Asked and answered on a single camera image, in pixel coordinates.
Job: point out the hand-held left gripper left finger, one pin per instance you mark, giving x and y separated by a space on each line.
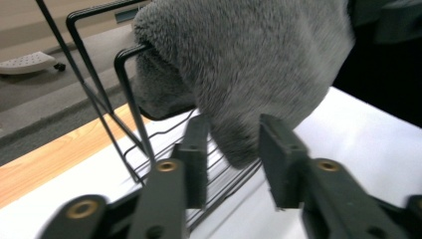
194 159

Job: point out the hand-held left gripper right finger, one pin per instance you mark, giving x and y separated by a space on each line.
282 159

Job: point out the white chair base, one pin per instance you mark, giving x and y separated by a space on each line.
26 63

